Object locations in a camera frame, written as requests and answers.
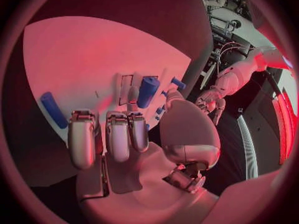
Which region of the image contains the white cable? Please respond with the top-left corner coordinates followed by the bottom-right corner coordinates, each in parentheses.
top-left (217, 42), bottom-right (253, 60)

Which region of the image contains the thick blue cylinder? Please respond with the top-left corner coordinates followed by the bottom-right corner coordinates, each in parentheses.
top-left (136, 76), bottom-right (161, 109)

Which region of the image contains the workshop desk with equipment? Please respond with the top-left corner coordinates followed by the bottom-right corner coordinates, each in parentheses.
top-left (195, 0), bottom-right (277, 51)

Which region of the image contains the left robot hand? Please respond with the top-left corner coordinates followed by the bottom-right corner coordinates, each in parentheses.
top-left (194, 85), bottom-right (227, 126)

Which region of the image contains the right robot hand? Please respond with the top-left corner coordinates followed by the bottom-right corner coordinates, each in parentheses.
top-left (67, 86), bottom-right (222, 224)

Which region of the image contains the long blue cylinder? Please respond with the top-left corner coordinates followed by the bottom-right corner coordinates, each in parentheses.
top-left (40, 91), bottom-right (69, 129)

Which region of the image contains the glowing light bar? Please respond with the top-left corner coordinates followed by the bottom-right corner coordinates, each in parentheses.
top-left (272, 89), bottom-right (298, 165)

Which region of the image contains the white task board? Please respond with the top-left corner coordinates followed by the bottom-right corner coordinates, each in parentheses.
top-left (22, 15), bottom-right (193, 148)

